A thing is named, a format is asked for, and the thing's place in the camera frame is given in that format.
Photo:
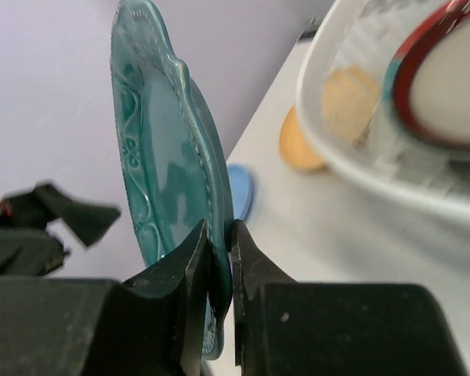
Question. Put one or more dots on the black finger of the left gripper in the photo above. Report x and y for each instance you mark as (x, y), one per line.
(74, 213)

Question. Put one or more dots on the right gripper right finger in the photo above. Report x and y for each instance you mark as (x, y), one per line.
(253, 271)

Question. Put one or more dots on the round yellow plate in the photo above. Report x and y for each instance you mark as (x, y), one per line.
(348, 103)

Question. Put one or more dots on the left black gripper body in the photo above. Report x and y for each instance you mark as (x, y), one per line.
(27, 248)

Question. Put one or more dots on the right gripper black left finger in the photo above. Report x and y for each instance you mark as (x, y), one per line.
(171, 318)

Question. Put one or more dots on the white plastic dish basket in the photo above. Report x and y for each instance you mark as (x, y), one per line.
(388, 164)

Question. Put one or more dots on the teal scalloped plate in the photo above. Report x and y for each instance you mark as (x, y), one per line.
(172, 162)

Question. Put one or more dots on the round light blue plate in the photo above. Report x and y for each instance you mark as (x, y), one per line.
(242, 189)

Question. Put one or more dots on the dark red rimmed plate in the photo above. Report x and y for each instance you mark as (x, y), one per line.
(440, 47)

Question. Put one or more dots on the red teal floral plate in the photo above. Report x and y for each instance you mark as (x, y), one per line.
(397, 83)

